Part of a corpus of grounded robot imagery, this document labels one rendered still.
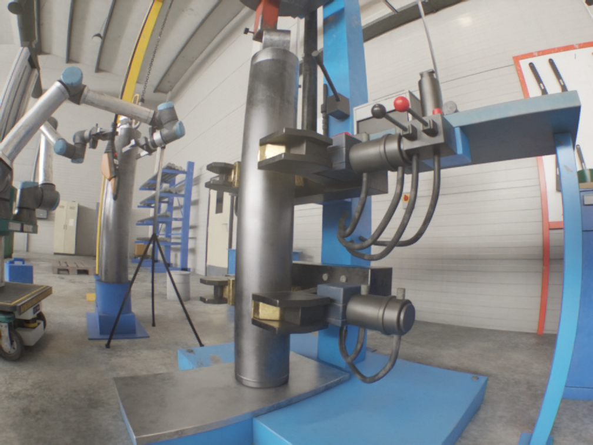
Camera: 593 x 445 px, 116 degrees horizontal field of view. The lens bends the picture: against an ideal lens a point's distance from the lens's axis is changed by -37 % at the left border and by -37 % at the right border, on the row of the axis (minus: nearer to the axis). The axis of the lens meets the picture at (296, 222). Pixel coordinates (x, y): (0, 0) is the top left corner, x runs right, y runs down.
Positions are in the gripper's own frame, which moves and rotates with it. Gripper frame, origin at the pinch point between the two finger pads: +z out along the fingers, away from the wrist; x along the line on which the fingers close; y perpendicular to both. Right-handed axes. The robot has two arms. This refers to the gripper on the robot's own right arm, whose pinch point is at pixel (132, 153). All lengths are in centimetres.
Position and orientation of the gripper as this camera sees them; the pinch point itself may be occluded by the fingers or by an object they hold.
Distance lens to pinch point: 176.3
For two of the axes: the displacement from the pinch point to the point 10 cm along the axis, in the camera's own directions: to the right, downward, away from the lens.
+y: 3.3, 9.4, -1.1
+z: -9.4, 3.4, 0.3
